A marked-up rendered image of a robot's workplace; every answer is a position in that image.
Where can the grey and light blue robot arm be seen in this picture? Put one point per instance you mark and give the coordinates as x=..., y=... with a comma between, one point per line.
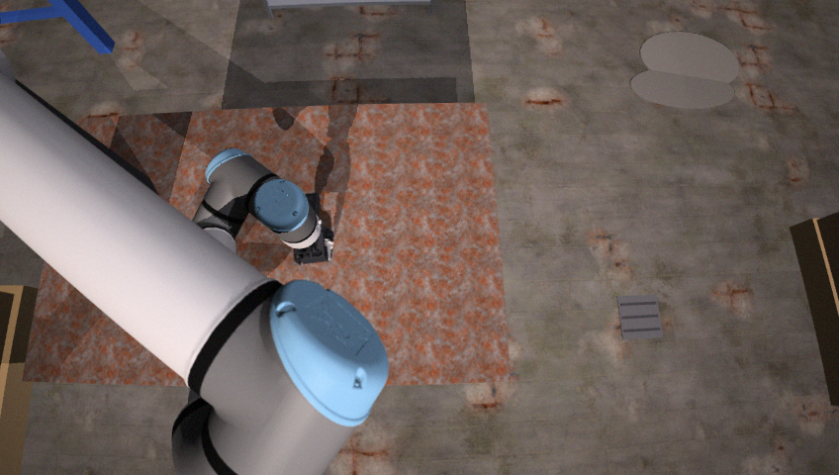
x=288, y=373

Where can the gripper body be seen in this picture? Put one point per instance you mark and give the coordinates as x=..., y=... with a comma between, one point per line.
x=319, y=250

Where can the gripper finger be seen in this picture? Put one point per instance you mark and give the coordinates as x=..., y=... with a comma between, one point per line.
x=329, y=240

